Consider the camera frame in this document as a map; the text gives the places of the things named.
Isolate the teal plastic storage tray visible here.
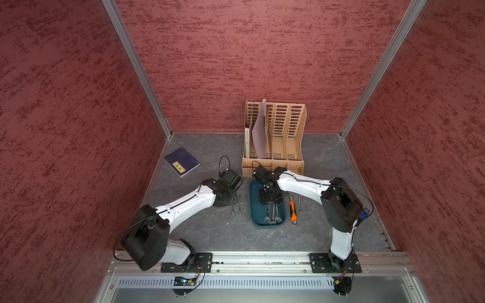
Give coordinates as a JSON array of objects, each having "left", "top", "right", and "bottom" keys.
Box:
[{"left": 249, "top": 180, "right": 287, "bottom": 229}]

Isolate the smallest combination wrench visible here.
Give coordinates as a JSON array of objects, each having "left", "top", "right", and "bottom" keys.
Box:
[{"left": 298, "top": 196, "right": 302, "bottom": 215}]

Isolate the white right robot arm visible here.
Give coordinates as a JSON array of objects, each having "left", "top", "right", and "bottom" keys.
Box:
[{"left": 253, "top": 166, "right": 373, "bottom": 276}]

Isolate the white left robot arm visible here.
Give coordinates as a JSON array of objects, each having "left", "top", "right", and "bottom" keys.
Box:
[{"left": 114, "top": 177, "right": 243, "bottom": 271}]

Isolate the large combination wrench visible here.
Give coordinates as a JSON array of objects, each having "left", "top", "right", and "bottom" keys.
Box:
[{"left": 263, "top": 205, "right": 271, "bottom": 225}]

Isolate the long combination wrench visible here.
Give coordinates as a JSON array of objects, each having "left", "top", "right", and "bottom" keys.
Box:
[{"left": 274, "top": 205, "right": 282, "bottom": 225}]

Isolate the medium combination wrench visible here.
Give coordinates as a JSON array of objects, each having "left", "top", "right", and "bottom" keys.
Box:
[{"left": 269, "top": 205, "right": 276, "bottom": 225}]

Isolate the purple notebook yellow label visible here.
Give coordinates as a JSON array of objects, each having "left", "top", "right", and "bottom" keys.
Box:
[{"left": 164, "top": 147, "right": 200, "bottom": 178}]

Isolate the wooden desk file organizer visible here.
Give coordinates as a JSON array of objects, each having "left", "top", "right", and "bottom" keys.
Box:
[{"left": 241, "top": 101, "right": 307, "bottom": 178}]

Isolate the pink paper folder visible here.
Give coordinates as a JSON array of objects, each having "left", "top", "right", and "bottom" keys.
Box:
[{"left": 252, "top": 98, "right": 269, "bottom": 159}]

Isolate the blue black tape roll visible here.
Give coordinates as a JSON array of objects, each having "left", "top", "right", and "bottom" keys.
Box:
[{"left": 359, "top": 208, "right": 371, "bottom": 220}]

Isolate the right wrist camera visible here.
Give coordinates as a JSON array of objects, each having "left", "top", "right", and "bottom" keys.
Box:
[{"left": 253, "top": 165, "right": 274, "bottom": 186}]

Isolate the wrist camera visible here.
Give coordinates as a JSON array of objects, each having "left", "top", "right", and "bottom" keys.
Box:
[
  {"left": 220, "top": 168, "right": 243, "bottom": 190},
  {"left": 253, "top": 165, "right": 274, "bottom": 186}
]

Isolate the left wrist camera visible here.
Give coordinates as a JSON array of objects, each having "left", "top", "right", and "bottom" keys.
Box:
[{"left": 220, "top": 168, "right": 243, "bottom": 190}]

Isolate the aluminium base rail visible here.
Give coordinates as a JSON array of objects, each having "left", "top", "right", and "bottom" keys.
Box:
[{"left": 95, "top": 251, "right": 429, "bottom": 302}]

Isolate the left corner aluminium post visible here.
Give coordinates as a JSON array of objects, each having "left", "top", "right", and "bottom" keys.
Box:
[{"left": 102, "top": 0, "right": 173, "bottom": 140}]

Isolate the corner aluminium post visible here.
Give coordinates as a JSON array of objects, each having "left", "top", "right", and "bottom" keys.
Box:
[
  {"left": 340, "top": 0, "right": 427, "bottom": 140},
  {"left": 102, "top": 0, "right": 173, "bottom": 140}
]

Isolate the right corner aluminium post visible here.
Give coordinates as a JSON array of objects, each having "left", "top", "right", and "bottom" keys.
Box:
[{"left": 340, "top": 0, "right": 427, "bottom": 140}]

